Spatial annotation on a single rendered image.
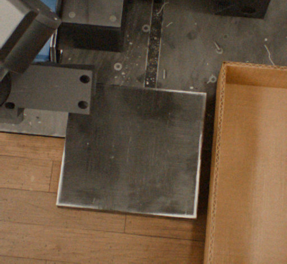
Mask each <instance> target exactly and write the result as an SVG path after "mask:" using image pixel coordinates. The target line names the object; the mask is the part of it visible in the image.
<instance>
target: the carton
mask: <svg viewBox="0 0 287 264"><path fill-rule="evenodd" d="M203 264H287V67H283V66H271V65H264V64H251V63H239V62H226V61H223V62H222V65H221V68H220V72H219V76H218V79H217V88H216V103H215V118H214V133H213V134H212V149H211V164H210V179H209V195H208V203H207V218H206V233H205V249H204V257H203Z"/></svg>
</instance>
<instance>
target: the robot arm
mask: <svg viewBox="0 0 287 264"><path fill-rule="evenodd" d="M61 23H62V21H61V18H60V17H58V16H57V14H56V13H55V12H53V10H51V9H50V8H49V7H48V6H47V5H46V4H44V2H42V1H41V0H0V123H8V124H14V125H19V124H20V123H21V122H22V121H23V120H24V119H25V117H24V110H25V109H36V110H48V111H55V112H67V113H79V114H89V113H90V111H91V110H92V108H93V100H94V96H95V94H96V79H97V75H96V74H95V71H96V65H94V64H79V63H66V64H58V63H55V62H37V63H36V64H35V63H32V61H33V60H34V59H35V57H36V56H37V55H38V54H39V52H40V50H42V48H43V47H44V46H45V44H46V43H47V42H48V40H49V39H50V37H51V36H52V34H53V33H54V32H55V30H56V29H57V27H59V26H60V24H61Z"/></svg>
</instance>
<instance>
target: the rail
mask: <svg viewBox="0 0 287 264"><path fill-rule="evenodd" d="M61 8H62V0H57V1H56V7H55V13H56V14H57V16H58V17H60V16H61ZM58 30H59V32H58ZM58 33H59V36H58V37H57V35H58ZM60 35H61V25H60V27H57V29H56V30H55V32H54V33H53V34H52V38H51V42H50V47H55V49H58V48H59V40H60ZM57 38H58V40H57ZM56 45H57V47H56Z"/></svg>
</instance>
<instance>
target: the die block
mask: <svg viewBox="0 0 287 264"><path fill-rule="evenodd" d="M128 1H129V0H124V4H123V13H122V23H121V30H112V29H100V28H93V27H80V26H67V25H61V30H69V33H70V38H71V42H72V46H73V48H79V49H91V50H104V51H110V52H117V53H122V51H123V42H124V31H125V26H126V21H127V11H128Z"/></svg>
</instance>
